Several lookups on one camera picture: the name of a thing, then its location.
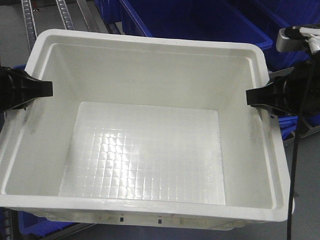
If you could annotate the blue bin left front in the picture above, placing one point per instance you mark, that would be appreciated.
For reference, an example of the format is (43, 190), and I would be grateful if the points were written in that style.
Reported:
(39, 226)

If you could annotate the centre roller track rail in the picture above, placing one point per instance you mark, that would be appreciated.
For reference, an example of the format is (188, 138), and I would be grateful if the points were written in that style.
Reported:
(30, 27)

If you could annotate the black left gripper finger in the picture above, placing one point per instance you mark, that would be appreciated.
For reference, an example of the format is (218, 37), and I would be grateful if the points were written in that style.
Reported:
(25, 88)

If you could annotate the right roller track rail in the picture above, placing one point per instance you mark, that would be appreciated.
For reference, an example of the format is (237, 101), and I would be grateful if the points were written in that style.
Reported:
(65, 15)

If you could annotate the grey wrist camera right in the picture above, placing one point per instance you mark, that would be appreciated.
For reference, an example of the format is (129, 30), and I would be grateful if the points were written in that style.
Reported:
(299, 38)

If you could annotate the white plastic tote bin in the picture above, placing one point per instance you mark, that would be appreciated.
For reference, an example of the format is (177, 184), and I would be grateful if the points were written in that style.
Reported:
(145, 131)

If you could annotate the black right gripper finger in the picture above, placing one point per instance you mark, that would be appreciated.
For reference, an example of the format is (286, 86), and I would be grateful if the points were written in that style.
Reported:
(266, 97)

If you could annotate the roller track rail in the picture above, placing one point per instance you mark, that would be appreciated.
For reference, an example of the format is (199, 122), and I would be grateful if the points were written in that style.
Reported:
(65, 15)
(30, 27)

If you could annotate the blue bin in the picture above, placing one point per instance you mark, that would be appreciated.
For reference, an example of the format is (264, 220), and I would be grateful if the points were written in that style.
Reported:
(200, 20)
(39, 226)
(272, 15)

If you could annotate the blue bin right front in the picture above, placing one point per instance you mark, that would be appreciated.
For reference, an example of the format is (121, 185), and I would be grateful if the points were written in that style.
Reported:
(272, 15)

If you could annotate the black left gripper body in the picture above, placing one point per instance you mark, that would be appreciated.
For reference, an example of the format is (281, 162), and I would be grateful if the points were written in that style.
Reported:
(8, 88)

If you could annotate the blue bin right rear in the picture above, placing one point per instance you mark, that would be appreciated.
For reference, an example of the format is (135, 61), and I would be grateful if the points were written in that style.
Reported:
(200, 20)

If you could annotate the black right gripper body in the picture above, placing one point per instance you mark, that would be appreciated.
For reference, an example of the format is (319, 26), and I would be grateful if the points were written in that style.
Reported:
(301, 87)

